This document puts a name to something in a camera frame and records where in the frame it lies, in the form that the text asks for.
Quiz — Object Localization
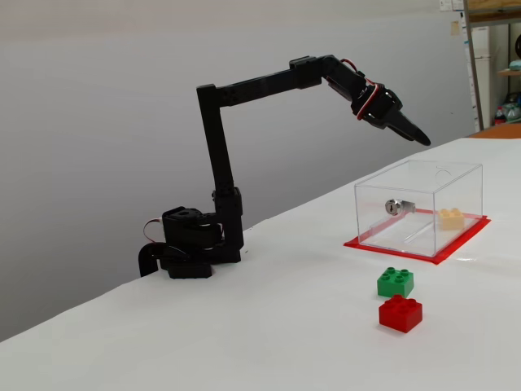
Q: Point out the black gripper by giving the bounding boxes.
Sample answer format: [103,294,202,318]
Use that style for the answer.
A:
[350,83,431,147]

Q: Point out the yellow lego brick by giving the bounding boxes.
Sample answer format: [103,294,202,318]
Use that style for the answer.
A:
[437,207,466,232]

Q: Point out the transparent plastic box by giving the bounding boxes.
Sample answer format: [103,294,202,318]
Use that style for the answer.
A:
[353,160,484,258]

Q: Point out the green lego brick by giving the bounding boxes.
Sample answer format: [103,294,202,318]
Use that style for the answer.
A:
[376,266,415,300]

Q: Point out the red lego brick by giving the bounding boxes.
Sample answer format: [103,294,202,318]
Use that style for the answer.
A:
[378,295,423,334]

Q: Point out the silver cam lock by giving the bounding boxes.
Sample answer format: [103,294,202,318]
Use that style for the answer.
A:
[384,198,416,216]

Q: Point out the metal storage shelf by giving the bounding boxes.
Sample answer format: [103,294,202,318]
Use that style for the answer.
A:
[462,0,521,132]

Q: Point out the orange brown table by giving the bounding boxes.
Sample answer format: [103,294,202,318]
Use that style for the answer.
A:
[467,123,521,141]

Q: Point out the green plastic bag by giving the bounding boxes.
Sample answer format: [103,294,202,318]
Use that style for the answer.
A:
[503,93,521,124]

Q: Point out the black table clamp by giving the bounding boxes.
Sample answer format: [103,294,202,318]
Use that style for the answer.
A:
[138,243,164,279]

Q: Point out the large grey backdrop board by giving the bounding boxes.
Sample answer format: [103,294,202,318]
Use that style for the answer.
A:
[0,0,475,343]

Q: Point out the red white black servo cable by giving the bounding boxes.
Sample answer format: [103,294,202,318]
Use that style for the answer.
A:
[142,218,164,245]
[340,59,366,77]
[352,81,386,121]

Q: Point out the red tape frame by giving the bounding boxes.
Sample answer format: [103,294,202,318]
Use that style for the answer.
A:
[343,208,492,267]

